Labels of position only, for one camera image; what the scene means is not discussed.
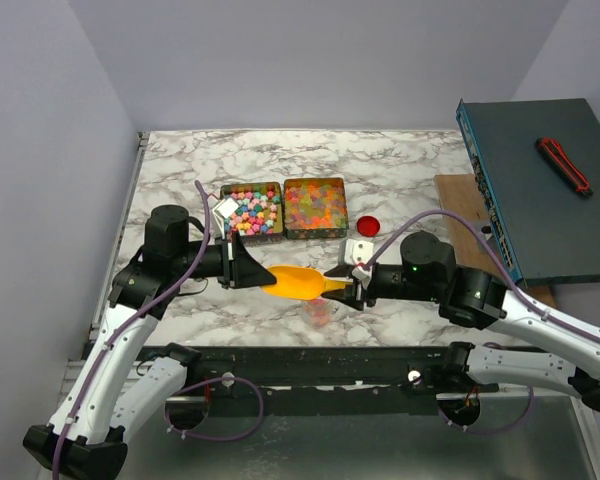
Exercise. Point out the yellow plastic scoop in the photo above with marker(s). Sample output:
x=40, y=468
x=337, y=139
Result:
x=301, y=283

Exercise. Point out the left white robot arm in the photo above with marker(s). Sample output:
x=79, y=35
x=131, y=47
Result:
x=88, y=435

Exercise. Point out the tin of paper stars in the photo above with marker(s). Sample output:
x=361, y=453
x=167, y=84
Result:
x=258, y=218

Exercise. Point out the clear glass jar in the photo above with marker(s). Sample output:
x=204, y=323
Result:
x=317, y=312

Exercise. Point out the black mounting rail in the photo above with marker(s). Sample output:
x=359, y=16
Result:
x=325, y=381

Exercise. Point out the red jar lid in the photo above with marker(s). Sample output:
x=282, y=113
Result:
x=368, y=226

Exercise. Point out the red black utility knife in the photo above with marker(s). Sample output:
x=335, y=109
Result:
x=554, y=154

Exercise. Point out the small metal bracket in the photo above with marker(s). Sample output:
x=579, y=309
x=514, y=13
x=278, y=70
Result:
x=485, y=229

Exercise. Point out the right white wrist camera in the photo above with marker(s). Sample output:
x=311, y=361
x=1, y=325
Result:
x=355, y=253

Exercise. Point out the dark grey metal box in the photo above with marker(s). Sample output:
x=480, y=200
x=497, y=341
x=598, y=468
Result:
x=546, y=234

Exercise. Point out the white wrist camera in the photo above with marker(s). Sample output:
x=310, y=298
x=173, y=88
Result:
x=222, y=211
x=355, y=253

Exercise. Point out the tin of gummy candies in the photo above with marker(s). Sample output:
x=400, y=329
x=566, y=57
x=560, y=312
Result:
x=315, y=208

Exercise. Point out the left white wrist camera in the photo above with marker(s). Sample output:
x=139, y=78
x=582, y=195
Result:
x=222, y=211

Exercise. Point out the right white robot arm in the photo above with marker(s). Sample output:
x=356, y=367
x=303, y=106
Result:
x=565, y=351

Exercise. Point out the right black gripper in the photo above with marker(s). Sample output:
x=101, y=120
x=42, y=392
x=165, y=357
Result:
x=361, y=288

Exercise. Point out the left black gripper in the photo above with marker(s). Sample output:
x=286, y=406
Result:
x=247, y=271

